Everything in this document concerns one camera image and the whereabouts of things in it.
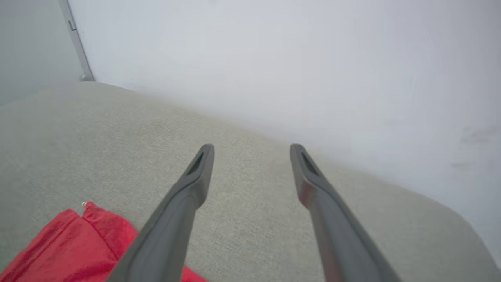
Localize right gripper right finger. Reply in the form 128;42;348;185
290;143;402;282

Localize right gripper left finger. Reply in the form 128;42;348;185
108;143;215;282

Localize red shorts with white trim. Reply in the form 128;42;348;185
0;201;207;282

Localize grey metal post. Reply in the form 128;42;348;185
58;0;95;82

